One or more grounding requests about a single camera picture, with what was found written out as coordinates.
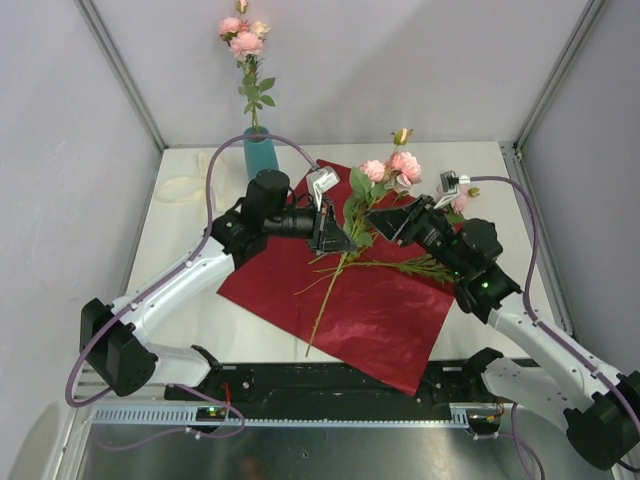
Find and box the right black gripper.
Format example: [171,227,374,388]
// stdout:
[361,195,468,278]

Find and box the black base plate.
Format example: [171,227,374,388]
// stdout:
[164,360,497,422]

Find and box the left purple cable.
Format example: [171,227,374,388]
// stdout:
[64,132,321,409]

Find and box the pink artificial flower bunch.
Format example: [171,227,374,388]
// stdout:
[294,183,481,296]

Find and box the pink rose stem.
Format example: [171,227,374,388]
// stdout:
[305,128,422,357]
[217,0,276,128]

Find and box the dark red wrapping paper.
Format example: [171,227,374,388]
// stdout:
[216,158,486,398]

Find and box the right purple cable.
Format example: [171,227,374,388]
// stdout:
[467,174,640,416]

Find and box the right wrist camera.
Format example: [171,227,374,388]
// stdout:
[435,170,471,213]

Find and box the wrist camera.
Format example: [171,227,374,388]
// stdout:
[435,170,471,213]
[305,167,340,204]

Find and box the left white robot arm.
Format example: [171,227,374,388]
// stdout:
[80,167,356,400]

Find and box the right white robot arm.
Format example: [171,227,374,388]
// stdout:
[365,196,639,470]

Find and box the purple cable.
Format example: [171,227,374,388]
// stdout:
[467,174,640,416]
[64,132,321,409]

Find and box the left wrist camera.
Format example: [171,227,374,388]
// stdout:
[305,167,340,204]

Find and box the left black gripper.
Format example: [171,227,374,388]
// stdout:
[264,195,356,255]

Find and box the teal conical vase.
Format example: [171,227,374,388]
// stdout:
[243,127,279,180]

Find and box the cream ribbon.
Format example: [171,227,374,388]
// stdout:
[156,151,215,204]

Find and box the grey slotted cable duct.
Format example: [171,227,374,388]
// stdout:
[92,402,504,429]

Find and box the cream single rose stem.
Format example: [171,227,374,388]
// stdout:
[250,21,271,39]

